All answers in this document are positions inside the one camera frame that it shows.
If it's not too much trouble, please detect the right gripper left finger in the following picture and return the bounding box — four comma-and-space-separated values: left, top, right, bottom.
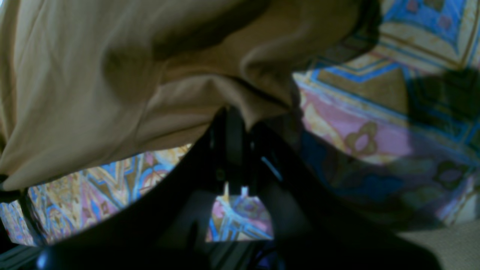
37, 108, 235, 270

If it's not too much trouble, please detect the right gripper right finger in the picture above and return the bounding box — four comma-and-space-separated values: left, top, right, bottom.
234, 109, 441, 270

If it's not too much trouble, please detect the brown t-shirt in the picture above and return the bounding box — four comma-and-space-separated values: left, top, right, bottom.
1, 0, 378, 191

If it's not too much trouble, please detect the patterned tile tablecloth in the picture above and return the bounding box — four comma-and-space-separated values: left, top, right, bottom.
1, 0, 479, 246

